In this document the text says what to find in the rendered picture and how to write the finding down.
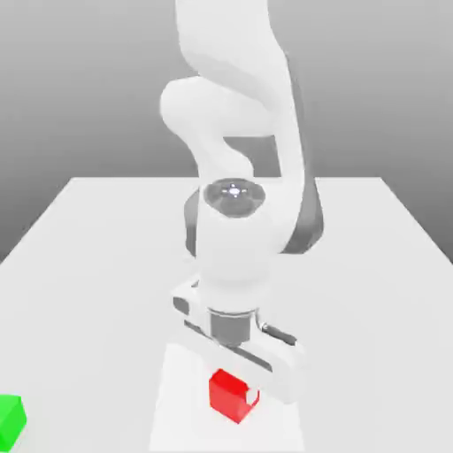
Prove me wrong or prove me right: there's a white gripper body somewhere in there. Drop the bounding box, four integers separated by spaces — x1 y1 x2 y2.
182 317 306 405

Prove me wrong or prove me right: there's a small red cube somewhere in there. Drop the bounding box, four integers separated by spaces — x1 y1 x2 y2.
208 368 261 425

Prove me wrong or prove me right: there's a small green cube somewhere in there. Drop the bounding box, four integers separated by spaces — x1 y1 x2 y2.
0 394 28 453

